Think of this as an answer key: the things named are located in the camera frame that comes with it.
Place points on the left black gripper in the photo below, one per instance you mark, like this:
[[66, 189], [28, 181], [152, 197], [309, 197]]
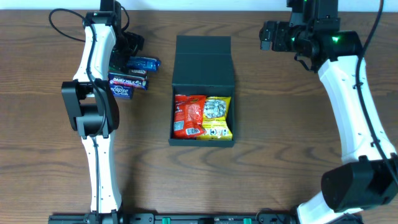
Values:
[[137, 40]]

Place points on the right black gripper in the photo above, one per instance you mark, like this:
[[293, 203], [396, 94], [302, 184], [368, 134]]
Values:
[[268, 35]]

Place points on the blue wafer snack bar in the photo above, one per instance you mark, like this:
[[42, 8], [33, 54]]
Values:
[[144, 63]]

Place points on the dark green box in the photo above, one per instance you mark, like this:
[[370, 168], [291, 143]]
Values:
[[203, 66]]

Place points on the red candy bag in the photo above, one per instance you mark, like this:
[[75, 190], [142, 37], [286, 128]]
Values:
[[188, 116]]

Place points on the yellow Hacks candy bag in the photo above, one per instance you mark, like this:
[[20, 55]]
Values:
[[214, 119]]

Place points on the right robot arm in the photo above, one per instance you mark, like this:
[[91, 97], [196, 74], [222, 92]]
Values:
[[367, 177]]

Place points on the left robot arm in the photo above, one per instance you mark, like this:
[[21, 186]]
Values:
[[92, 108]]

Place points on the green chocolate bar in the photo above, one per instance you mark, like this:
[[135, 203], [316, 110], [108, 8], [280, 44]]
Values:
[[138, 73]]

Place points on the Dairy Milk chocolate bar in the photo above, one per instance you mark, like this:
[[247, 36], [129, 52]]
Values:
[[138, 81]]

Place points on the blue Eclipse mints box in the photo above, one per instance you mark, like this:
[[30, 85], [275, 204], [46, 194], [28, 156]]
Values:
[[120, 91]]

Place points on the black mounting rail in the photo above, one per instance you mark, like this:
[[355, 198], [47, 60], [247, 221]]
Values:
[[149, 218]]

